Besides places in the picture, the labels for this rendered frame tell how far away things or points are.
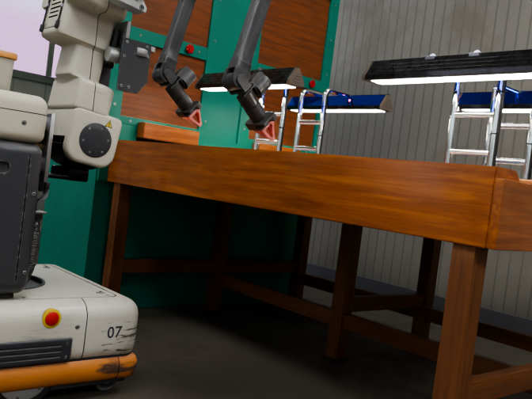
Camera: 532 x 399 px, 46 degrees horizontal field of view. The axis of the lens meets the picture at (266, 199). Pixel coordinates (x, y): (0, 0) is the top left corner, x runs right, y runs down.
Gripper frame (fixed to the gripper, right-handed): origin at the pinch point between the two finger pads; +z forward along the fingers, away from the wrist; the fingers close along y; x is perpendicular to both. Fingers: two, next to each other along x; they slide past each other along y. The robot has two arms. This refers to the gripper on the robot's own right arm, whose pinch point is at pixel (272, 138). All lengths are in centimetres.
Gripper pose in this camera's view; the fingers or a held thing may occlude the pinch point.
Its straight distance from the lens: 216.0
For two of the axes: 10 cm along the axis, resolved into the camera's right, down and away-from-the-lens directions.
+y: -6.6, -1.0, 7.5
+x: -5.8, 7.0, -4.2
